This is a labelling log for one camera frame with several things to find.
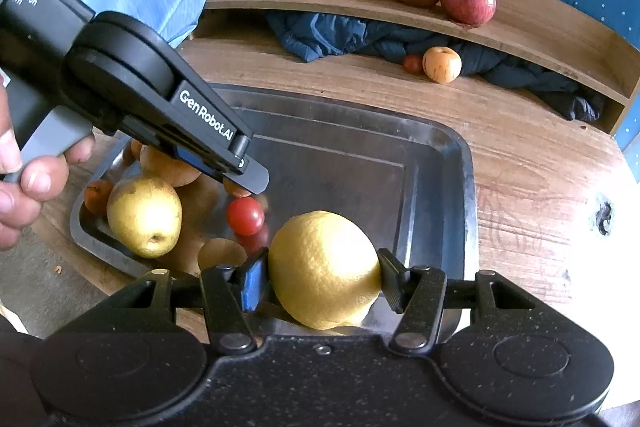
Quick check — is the striped pepino melon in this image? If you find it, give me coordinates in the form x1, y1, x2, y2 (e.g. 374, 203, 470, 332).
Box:
106, 176, 183, 260

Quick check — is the person's left hand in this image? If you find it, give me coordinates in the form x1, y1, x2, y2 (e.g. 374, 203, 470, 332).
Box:
0, 82, 97, 252

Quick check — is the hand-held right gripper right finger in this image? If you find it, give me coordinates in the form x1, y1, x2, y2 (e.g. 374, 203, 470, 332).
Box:
377, 248, 538, 356

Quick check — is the dark blue jacket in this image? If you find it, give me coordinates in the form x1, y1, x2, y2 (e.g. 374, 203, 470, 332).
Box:
266, 11, 607, 122

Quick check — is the metal tray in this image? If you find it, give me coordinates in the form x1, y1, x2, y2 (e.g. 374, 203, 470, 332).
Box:
70, 84, 476, 339

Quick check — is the small yellow-orange apple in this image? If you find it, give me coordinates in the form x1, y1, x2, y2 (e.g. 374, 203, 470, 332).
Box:
422, 46, 463, 84

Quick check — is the orange mandarin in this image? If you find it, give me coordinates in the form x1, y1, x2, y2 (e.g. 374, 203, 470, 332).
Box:
83, 179, 115, 217

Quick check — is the wooden shelf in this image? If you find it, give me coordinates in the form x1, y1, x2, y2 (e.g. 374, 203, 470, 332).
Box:
202, 0, 640, 136

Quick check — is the small orange fruit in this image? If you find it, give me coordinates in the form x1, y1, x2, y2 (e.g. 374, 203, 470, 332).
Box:
222, 177, 253, 199

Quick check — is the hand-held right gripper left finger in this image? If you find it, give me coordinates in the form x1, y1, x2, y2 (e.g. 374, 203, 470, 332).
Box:
100, 253, 269, 356

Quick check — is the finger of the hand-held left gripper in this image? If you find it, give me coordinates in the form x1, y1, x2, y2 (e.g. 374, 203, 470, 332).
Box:
132, 134, 272, 198

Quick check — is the brown oval fruit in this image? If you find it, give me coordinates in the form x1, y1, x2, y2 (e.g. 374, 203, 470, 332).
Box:
139, 144, 203, 188

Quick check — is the small tan round fruit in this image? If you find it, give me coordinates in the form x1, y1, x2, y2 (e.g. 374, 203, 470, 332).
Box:
197, 237, 249, 272

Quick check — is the yellow lemon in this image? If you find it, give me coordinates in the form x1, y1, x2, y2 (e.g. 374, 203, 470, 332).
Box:
268, 210, 384, 331

